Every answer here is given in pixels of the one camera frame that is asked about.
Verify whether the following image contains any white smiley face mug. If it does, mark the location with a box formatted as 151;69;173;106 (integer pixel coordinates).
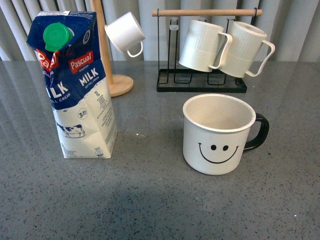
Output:
182;93;270;176

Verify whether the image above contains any blue white milk carton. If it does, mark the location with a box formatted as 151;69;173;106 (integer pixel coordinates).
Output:
26;11;118;159

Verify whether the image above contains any wooden mug tree stand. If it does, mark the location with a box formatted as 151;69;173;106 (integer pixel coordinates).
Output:
90;0;134;98

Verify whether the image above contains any cream ribbed mug left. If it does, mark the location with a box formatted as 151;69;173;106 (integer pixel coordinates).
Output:
179;20;233;73

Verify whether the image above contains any cream ribbed mug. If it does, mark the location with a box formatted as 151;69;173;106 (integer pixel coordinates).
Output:
179;20;233;73
218;21;276;78

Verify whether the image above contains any small white enamel mug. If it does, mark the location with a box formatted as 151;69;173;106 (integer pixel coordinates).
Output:
104;12;146;58

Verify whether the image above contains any cream ribbed mug right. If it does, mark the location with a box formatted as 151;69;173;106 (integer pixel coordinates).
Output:
218;21;276;78

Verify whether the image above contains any white pleated curtain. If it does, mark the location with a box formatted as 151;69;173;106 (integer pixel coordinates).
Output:
0;0;320;62

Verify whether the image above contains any black wire mug rack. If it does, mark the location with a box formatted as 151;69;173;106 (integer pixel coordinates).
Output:
152;7;263;93

